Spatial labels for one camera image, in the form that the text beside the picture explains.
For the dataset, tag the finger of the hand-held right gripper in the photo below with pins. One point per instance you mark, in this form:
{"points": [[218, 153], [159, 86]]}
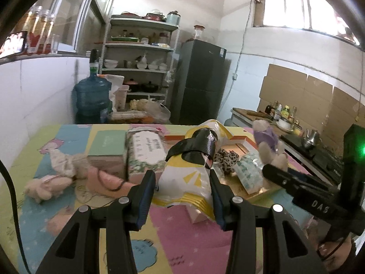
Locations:
{"points": [[302, 174], [285, 178]]}

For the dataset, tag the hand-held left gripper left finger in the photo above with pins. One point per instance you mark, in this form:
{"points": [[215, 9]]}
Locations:
{"points": [[145, 197]]}

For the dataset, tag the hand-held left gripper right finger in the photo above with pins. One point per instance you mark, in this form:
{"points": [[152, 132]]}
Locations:
{"points": [[220, 204]]}

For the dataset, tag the orange shallow cardboard box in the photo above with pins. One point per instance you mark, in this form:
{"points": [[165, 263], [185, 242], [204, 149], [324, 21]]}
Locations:
{"points": [[229, 181]]}

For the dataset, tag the mint patterned tissue pack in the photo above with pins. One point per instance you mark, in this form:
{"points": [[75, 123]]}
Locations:
{"points": [[249, 172]]}

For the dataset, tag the white yellow plastic packet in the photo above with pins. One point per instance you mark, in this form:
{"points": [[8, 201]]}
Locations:
{"points": [[185, 179]]}

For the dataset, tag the purple dress plush rabbit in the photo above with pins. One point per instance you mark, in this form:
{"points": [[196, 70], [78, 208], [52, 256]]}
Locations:
{"points": [[265, 138]]}

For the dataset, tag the leopard print scrunchie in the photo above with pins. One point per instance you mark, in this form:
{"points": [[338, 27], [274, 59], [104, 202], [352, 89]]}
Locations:
{"points": [[226, 157]]}

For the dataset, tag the cream plush rabbit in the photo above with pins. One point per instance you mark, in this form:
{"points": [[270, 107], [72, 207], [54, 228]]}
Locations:
{"points": [[68, 162]]}

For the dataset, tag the pink plush rabbit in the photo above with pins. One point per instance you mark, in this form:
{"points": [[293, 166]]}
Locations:
{"points": [[42, 189]]}

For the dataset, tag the person's right hand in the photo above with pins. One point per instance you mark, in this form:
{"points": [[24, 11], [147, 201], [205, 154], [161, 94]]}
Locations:
{"points": [[338, 255]]}

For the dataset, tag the steel pot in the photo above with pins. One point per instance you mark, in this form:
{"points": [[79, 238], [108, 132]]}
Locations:
{"points": [[308, 143]]}

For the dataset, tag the black induction cooker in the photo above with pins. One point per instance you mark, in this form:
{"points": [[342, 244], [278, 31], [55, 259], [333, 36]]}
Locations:
{"points": [[293, 142]]}

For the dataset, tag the steel kettle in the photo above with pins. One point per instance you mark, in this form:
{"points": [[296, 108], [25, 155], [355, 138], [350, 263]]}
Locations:
{"points": [[313, 134]]}

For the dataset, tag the pink floral tissue box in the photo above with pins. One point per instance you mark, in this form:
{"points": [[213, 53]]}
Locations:
{"points": [[144, 152]]}

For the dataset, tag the white bowl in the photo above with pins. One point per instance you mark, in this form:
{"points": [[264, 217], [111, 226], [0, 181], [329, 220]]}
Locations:
{"points": [[285, 125]]}

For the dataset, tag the colourful cartoon printed blanket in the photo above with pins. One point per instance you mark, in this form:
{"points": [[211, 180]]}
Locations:
{"points": [[176, 239]]}

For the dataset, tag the yellow cap condiment bottle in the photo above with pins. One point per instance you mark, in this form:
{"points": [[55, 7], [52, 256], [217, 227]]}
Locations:
{"points": [[285, 112]]}

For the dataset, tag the mint green flat box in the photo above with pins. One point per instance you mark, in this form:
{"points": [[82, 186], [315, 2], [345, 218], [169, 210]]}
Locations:
{"points": [[107, 142]]}

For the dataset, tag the kitchen counter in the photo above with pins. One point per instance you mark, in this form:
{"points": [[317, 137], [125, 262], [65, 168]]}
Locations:
{"points": [[245, 114]]}

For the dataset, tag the clear plastic bag of food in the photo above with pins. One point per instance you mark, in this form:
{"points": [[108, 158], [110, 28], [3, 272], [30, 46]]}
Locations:
{"points": [[154, 110]]}

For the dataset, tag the white plastic container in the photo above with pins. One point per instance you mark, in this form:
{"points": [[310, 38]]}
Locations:
{"points": [[122, 98]]}

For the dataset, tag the black wok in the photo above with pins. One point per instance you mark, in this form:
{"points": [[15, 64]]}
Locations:
{"points": [[150, 87]]}

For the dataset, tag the red clay pot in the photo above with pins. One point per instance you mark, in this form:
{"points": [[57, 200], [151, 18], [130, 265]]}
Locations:
{"points": [[131, 85]]}

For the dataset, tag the white sack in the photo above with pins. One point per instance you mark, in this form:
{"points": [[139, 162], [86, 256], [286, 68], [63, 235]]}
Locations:
{"points": [[114, 88]]}

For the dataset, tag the blue water jug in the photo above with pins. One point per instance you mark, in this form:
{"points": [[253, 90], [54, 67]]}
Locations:
{"points": [[91, 97]]}

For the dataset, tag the black refrigerator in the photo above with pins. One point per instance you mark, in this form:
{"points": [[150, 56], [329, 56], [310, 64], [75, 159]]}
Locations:
{"points": [[199, 82]]}

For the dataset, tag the stack of white bowls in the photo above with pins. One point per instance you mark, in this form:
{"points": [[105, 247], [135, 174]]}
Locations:
{"points": [[110, 64]]}

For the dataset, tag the black water pump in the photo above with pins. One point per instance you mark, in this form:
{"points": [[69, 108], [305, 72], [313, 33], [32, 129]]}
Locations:
{"points": [[93, 58]]}

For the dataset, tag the white metal shelf rack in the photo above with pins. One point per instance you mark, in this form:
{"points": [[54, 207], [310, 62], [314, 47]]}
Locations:
{"points": [[139, 48]]}

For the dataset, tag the green tray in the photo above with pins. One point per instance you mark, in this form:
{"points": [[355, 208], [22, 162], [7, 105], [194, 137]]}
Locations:
{"points": [[125, 38]]}

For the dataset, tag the high barred window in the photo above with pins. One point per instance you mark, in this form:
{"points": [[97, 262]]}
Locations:
{"points": [[299, 8]]}

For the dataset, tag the glass jar with red lid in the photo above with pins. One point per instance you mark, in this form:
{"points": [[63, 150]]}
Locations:
{"points": [[199, 32]]}

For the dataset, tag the clear drinking glass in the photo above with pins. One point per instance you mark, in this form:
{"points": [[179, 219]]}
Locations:
{"points": [[55, 44]]}

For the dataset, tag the teal canister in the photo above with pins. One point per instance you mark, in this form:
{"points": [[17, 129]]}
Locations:
{"points": [[173, 18]]}

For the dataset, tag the red pot with glass lid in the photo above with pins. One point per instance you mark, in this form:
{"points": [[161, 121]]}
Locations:
{"points": [[154, 15]]}

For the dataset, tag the orange drink bottle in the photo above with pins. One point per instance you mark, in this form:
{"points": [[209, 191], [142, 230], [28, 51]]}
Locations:
{"points": [[50, 34], [33, 28], [42, 31]]}

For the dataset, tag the aluminium sliding window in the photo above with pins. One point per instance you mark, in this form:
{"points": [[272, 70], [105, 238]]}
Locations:
{"points": [[77, 14]]}

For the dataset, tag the smartphone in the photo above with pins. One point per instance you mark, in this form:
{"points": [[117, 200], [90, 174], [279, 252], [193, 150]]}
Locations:
{"points": [[12, 44]]}

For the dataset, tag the cardboard wall sheet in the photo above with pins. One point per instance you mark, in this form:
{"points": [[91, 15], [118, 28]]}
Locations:
{"points": [[313, 100]]}

